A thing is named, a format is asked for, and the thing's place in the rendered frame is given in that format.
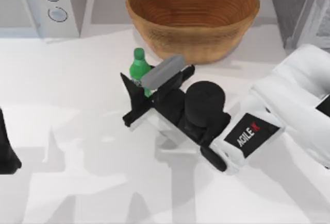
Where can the green bottle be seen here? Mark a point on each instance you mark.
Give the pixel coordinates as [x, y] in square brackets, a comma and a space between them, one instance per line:
[137, 68]

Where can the brown woven basket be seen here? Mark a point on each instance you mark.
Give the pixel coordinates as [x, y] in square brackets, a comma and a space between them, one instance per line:
[193, 23]

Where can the small microwave knob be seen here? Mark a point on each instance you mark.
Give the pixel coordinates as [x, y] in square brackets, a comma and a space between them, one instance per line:
[57, 13]

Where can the grey cabinet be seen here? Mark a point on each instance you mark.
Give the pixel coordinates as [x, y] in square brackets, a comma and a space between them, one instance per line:
[301, 10]

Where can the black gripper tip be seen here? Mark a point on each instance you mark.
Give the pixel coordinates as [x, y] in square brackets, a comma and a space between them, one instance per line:
[7, 146]

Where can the pale microwave oven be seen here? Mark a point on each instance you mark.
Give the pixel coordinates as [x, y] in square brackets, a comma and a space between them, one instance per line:
[31, 5]

